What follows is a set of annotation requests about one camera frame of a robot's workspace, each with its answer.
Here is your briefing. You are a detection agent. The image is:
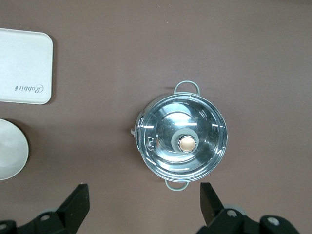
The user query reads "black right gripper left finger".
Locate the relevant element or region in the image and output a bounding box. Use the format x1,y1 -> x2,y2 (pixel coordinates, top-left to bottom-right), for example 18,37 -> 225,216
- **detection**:
16,183 -> 91,234

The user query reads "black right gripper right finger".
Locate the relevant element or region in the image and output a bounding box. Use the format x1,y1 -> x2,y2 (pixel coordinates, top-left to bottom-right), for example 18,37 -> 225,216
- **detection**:
196,182 -> 259,234

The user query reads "cream round plate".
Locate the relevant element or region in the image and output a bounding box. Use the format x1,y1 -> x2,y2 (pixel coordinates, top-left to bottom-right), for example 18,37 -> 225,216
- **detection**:
0,118 -> 30,181

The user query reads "glass pot lid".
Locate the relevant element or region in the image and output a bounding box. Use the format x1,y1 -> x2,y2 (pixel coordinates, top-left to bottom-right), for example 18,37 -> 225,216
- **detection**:
138,95 -> 228,182

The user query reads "steel pot with glass lid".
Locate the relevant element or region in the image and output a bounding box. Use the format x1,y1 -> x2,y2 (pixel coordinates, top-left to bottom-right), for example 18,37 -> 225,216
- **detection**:
130,80 -> 229,192

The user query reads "cream rabbit print tray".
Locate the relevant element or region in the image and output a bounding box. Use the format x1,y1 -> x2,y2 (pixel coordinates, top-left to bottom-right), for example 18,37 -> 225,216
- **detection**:
0,27 -> 54,105

